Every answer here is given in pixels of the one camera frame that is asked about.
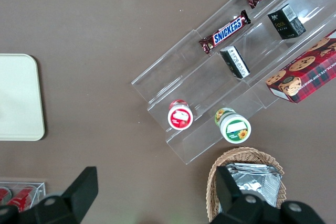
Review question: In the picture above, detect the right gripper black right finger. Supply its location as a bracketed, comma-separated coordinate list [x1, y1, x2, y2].
[212, 165, 328, 224]

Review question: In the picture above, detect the silver foil container stack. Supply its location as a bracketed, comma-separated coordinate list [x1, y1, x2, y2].
[222, 163, 285, 209]

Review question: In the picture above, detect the small black carton box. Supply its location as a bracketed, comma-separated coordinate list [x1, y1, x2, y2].
[219, 45, 251, 80]
[267, 3, 307, 40]

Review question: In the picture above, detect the green lid white cup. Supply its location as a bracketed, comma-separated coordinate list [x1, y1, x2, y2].
[214, 107, 252, 144]

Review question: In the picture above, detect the clear acrylic stepped stand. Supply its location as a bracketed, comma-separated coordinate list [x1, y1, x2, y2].
[130, 0, 336, 166]

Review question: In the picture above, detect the red lid white cup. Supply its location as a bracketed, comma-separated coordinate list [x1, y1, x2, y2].
[167, 99, 194, 131]

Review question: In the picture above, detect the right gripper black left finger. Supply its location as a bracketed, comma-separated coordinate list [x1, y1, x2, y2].
[0, 166, 99, 224]

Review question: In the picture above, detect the red cola bottle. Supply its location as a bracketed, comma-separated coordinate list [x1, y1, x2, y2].
[0, 187, 13, 205]
[6, 185, 37, 210]

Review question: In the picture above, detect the red tartan cookie box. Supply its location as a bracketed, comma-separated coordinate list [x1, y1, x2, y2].
[265, 30, 336, 104]

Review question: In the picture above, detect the light tan wicker basket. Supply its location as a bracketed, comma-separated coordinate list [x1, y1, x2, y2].
[206, 147, 287, 224]

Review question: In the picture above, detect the beige plastic tray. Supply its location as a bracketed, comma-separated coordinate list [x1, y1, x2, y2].
[0, 53, 46, 142]

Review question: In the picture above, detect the clear acrylic bottle rack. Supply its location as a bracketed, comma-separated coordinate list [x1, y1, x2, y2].
[0, 181, 47, 213]

